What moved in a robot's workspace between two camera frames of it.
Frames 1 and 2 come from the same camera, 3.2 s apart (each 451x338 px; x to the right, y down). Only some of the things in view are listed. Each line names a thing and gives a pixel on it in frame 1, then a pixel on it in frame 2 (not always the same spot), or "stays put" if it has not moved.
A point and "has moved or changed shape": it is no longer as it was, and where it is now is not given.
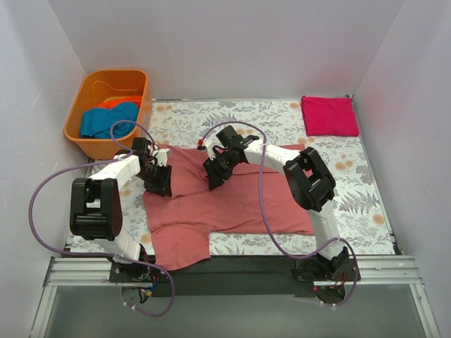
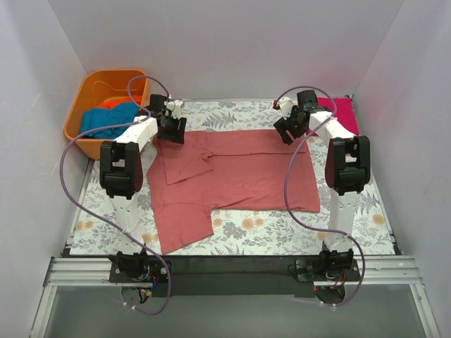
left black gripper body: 159,181 to 173,127
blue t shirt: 97,122 stays put
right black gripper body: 216,172 to 288,126
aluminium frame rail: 76,272 stays put
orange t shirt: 111,103 stays put
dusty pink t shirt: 180,226 has moved or changed shape
